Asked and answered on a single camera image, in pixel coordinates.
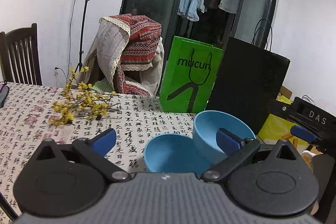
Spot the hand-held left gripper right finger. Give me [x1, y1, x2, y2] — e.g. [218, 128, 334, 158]
[200, 128, 302, 183]

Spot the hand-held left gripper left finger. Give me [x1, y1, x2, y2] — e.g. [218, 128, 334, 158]
[30, 128, 132, 183]

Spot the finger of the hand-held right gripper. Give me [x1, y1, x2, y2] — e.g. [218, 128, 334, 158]
[290, 125, 317, 143]

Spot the blue bowl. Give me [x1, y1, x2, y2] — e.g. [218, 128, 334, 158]
[193, 110, 257, 165]
[144, 134, 196, 174]

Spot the yellow-green snack box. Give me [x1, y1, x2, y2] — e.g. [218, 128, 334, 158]
[258, 112, 311, 148]

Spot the yellow flower branch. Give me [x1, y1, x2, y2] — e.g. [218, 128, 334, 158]
[49, 66, 121, 126]

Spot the green checked cushion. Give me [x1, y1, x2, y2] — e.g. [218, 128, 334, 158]
[93, 79, 114, 93]

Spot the black paper bag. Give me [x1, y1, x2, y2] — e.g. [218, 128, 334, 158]
[206, 19, 291, 135]

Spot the green paper bag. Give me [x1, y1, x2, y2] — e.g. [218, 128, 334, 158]
[159, 36, 224, 114]

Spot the beige jacket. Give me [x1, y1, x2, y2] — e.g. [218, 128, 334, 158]
[76, 38, 165, 96]

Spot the red patterned blanket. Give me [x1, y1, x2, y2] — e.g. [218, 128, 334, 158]
[96, 13, 162, 94]

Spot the purple grey cloth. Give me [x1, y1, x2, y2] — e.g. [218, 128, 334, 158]
[0, 84, 10, 108]

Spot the dark wooden chair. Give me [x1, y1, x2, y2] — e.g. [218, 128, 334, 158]
[0, 23, 42, 86]

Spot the dark framed sliding glass door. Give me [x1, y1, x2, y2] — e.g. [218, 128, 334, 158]
[119, 0, 280, 98]

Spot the black lamp cable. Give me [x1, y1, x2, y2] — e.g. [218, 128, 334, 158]
[54, 0, 86, 80]

